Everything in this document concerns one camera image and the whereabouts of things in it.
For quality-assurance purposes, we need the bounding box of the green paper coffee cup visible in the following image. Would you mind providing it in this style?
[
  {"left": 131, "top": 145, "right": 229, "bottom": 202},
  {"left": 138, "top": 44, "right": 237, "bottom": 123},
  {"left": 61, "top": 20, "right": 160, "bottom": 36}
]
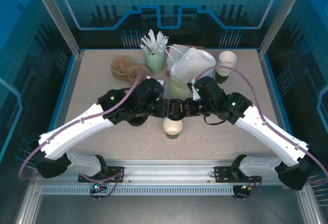
[{"left": 162, "top": 117, "right": 184, "bottom": 140}]

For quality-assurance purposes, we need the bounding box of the white and green paper bag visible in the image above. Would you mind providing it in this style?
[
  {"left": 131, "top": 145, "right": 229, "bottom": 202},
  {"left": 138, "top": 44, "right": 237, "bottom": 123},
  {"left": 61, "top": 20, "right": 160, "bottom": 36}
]
[{"left": 165, "top": 45, "right": 217, "bottom": 100}]

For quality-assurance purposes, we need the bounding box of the brown pulp cup carrier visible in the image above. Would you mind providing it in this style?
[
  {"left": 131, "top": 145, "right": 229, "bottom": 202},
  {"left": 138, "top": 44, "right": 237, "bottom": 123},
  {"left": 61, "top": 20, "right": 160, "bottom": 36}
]
[{"left": 110, "top": 56, "right": 151, "bottom": 75}]

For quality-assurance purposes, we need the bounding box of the mint green straw holder cup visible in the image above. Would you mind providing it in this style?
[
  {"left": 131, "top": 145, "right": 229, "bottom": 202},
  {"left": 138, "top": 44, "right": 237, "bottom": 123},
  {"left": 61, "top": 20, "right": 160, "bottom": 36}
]
[{"left": 145, "top": 47, "right": 165, "bottom": 75}]

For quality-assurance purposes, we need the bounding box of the stack of paper cups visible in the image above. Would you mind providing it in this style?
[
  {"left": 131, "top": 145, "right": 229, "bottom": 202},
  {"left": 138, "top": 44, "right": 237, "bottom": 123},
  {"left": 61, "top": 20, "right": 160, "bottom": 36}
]
[{"left": 214, "top": 50, "right": 238, "bottom": 85}]

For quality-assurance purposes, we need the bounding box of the aluminium mounting rail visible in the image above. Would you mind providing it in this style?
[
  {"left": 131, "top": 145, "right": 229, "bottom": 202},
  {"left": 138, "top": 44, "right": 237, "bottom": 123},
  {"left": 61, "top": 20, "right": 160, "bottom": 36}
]
[{"left": 33, "top": 159, "right": 307, "bottom": 185}]

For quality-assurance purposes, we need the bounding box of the slotted grey cable tray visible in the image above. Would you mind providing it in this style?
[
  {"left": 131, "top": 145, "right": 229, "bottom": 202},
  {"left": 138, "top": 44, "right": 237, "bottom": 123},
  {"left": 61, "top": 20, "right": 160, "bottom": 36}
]
[{"left": 39, "top": 185, "right": 243, "bottom": 196}]

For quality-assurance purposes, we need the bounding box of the small lit cable connector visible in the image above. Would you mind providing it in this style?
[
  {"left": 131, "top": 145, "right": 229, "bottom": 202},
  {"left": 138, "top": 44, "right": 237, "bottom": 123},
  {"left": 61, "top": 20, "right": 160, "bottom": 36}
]
[
  {"left": 89, "top": 181, "right": 108, "bottom": 195},
  {"left": 238, "top": 182, "right": 257, "bottom": 194}
]

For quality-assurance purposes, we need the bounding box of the aluminium frame post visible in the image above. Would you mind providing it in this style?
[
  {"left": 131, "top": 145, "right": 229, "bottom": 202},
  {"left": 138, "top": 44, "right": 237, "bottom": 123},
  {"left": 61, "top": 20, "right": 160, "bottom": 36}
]
[
  {"left": 28, "top": 0, "right": 85, "bottom": 58},
  {"left": 257, "top": 0, "right": 304, "bottom": 58}
]

